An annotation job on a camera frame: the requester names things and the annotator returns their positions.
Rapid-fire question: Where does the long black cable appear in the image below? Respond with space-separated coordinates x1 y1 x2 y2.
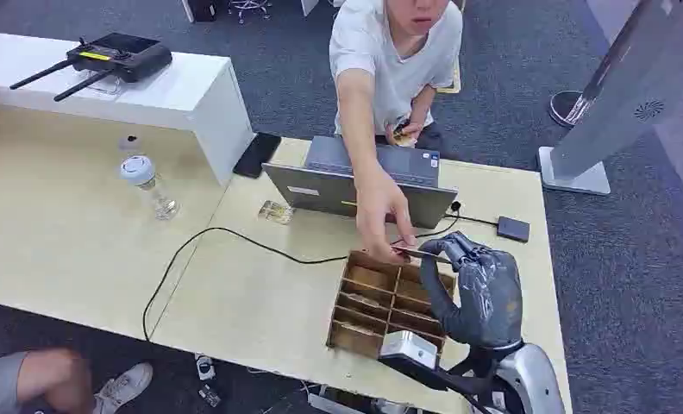
141 199 464 342

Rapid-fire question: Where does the round black stand base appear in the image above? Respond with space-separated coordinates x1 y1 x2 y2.
548 90 595 128

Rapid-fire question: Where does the thin card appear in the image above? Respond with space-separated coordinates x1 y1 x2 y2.
392 245 452 265

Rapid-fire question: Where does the small clear bottle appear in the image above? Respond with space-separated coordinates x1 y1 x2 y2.
117 134 144 156

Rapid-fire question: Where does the small black box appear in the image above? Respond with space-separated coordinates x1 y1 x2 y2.
495 215 532 244

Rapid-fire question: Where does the black remote controller with antennas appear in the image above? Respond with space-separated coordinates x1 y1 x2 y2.
9 32 174 104

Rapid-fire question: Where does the grey laptop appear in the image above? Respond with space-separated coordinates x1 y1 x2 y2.
261 135 460 231

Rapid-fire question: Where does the office chair base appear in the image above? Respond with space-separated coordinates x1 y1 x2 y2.
227 0 274 25

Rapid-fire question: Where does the white desk shelf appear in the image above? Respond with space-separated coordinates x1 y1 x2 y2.
0 29 256 189

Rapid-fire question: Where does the grey kiosk stand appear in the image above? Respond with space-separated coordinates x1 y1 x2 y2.
537 0 683 198

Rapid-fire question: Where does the short black cable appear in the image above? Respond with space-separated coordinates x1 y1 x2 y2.
444 213 499 226

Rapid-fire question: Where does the black cabinet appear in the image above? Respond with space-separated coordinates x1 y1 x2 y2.
181 0 220 24

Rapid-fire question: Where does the white sneaker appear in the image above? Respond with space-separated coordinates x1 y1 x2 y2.
92 362 154 414

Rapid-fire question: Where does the person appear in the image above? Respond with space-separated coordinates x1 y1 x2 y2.
328 0 464 265

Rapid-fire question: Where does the clear plastic wrapper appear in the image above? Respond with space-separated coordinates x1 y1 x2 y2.
256 199 296 226

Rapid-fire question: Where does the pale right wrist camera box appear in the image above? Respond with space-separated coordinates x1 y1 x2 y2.
378 329 441 373

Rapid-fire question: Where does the wooden card box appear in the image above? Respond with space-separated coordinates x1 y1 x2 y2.
325 249 458 362

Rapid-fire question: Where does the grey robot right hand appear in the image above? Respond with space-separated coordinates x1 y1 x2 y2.
418 231 524 351

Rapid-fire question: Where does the seated person's leg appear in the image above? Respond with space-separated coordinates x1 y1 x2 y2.
0 348 98 414

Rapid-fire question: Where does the clear plastic water bottle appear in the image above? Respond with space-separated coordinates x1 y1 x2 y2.
118 154 181 222

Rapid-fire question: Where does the person's right hand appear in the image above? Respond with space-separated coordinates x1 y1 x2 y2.
354 171 418 265

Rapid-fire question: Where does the black smartphone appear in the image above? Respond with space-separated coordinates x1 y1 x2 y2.
232 131 283 180

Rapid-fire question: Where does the person's left hand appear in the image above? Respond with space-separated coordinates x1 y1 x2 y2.
385 116 426 148

